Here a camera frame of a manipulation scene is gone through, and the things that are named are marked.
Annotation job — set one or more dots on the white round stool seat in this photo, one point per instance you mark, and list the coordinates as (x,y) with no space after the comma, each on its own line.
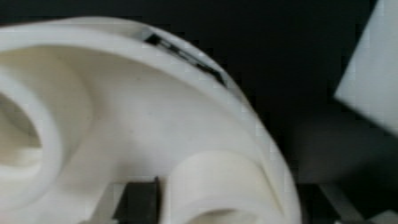
(123,110)

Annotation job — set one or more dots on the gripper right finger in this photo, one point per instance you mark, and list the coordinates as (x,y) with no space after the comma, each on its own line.
(327,207)

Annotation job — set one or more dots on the white stool leg with tag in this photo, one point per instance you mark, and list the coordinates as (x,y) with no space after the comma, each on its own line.
(366,91)

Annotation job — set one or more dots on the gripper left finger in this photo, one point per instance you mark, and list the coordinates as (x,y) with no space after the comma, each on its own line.
(131,203)

